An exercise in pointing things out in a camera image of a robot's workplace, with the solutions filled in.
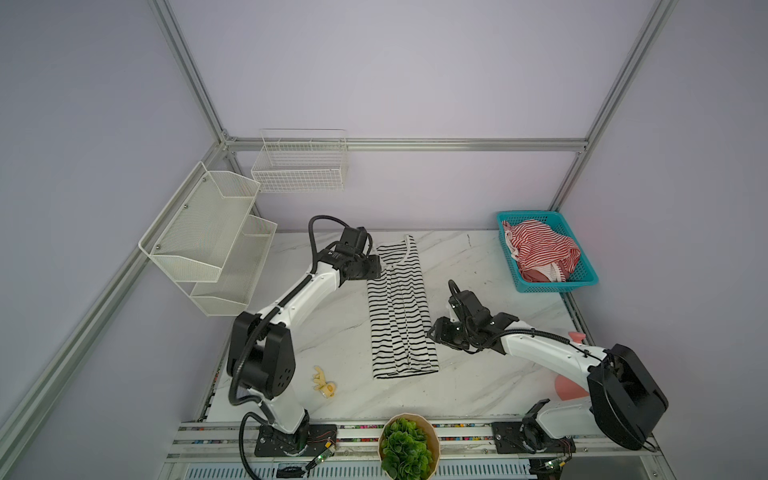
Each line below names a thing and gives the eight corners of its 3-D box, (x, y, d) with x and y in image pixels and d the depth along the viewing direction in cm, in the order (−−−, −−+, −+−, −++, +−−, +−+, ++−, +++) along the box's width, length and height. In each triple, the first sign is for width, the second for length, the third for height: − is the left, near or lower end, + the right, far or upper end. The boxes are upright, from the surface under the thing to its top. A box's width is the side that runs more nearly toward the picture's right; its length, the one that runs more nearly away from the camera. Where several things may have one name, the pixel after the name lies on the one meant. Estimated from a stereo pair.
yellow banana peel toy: (306, 379, 85) (304, 376, 83) (317, 368, 87) (315, 365, 85) (328, 402, 81) (326, 399, 79) (339, 389, 83) (338, 386, 81)
